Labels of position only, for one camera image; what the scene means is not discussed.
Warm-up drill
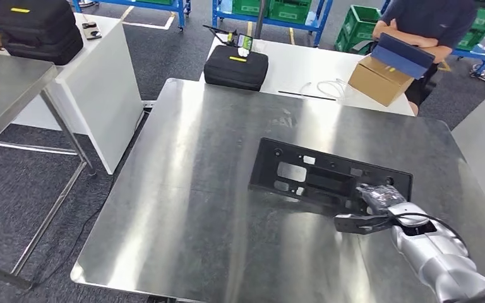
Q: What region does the black plastic panel part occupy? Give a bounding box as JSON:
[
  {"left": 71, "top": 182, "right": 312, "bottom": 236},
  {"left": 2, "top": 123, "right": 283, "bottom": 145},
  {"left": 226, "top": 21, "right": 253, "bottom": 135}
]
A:
[{"left": 247, "top": 137, "right": 414, "bottom": 218}]

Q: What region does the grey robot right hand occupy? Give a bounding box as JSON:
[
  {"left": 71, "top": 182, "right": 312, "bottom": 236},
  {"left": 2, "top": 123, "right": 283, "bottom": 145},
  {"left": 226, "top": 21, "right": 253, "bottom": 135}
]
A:
[{"left": 354, "top": 183, "right": 409, "bottom": 216}]

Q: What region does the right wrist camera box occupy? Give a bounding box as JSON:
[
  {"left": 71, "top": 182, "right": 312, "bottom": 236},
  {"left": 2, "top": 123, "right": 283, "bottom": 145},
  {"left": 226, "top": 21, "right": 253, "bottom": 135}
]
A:
[{"left": 333, "top": 211, "right": 396, "bottom": 236}]

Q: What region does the person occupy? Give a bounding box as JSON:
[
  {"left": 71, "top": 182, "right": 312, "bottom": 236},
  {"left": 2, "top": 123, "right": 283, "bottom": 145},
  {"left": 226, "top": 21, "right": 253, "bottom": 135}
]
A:
[{"left": 371, "top": 0, "right": 480, "bottom": 117}]

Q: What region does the black floor cable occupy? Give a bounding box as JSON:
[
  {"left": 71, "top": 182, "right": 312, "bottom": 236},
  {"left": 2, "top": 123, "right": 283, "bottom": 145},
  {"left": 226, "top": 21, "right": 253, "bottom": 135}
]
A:
[{"left": 29, "top": 109, "right": 148, "bottom": 289}]

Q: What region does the grey pole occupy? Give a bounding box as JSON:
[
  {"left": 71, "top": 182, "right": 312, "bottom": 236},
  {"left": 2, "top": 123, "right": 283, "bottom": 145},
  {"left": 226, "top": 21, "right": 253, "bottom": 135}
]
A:
[{"left": 253, "top": 0, "right": 269, "bottom": 40}]

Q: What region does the thin black rod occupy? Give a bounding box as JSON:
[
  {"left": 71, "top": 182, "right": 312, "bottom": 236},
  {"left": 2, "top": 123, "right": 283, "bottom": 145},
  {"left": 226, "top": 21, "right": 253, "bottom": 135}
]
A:
[{"left": 277, "top": 90, "right": 338, "bottom": 102}]

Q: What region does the white desk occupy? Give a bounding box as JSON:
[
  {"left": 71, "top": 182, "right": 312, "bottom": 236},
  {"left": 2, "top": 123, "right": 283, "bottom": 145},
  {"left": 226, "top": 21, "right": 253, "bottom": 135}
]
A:
[
  {"left": 0, "top": 12, "right": 144, "bottom": 175},
  {"left": 199, "top": 35, "right": 416, "bottom": 117}
]

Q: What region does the white coiled cable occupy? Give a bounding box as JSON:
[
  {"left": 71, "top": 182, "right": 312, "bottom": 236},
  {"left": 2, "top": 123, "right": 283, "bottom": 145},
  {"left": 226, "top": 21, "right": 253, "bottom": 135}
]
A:
[{"left": 299, "top": 78, "right": 356, "bottom": 102}]

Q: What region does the controller with phone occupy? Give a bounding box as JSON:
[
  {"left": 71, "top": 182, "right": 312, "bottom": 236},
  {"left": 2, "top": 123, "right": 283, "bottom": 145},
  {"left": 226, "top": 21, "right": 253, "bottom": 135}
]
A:
[{"left": 202, "top": 23, "right": 255, "bottom": 50}]

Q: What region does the white floor tape marking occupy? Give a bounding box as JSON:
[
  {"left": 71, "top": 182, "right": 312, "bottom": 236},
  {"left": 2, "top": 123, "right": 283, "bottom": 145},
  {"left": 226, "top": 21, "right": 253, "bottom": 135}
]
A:
[{"left": 119, "top": 6, "right": 177, "bottom": 32}]

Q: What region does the blue tablet case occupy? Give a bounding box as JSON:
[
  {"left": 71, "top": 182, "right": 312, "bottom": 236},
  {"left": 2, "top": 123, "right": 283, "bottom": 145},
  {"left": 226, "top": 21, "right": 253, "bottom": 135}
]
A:
[{"left": 369, "top": 32, "right": 436, "bottom": 81}]

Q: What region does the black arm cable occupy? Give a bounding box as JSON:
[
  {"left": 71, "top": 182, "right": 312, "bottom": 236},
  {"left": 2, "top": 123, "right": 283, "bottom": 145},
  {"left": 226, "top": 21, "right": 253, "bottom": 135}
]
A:
[{"left": 386, "top": 212, "right": 467, "bottom": 246}]

